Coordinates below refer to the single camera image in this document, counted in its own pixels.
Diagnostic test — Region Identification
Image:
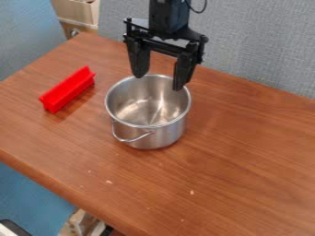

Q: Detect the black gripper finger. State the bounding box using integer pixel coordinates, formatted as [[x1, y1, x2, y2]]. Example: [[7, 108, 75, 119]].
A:
[[127, 40, 150, 78], [173, 52, 198, 91]]

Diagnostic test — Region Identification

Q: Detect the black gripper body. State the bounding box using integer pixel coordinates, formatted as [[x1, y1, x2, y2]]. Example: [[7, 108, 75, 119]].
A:
[[123, 18, 210, 64]]

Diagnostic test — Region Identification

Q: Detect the red plastic block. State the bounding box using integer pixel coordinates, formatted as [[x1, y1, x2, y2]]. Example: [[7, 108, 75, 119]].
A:
[[39, 66, 97, 113]]

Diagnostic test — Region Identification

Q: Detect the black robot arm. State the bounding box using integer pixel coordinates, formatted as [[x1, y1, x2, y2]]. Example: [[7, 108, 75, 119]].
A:
[[123, 0, 210, 90]]

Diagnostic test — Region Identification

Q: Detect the stainless steel pot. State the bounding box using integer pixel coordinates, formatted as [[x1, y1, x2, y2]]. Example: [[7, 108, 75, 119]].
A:
[[105, 74, 193, 149]]

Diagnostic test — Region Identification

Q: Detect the black and white device corner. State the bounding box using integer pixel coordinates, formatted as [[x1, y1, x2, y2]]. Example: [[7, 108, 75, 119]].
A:
[[0, 219, 33, 236]]

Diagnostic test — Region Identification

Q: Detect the black cable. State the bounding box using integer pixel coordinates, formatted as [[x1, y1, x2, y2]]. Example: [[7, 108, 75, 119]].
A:
[[183, 0, 210, 15]]

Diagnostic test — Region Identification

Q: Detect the light wooden frame under table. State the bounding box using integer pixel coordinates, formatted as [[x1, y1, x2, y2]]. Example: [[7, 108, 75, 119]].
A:
[[58, 209, 114, 236]]

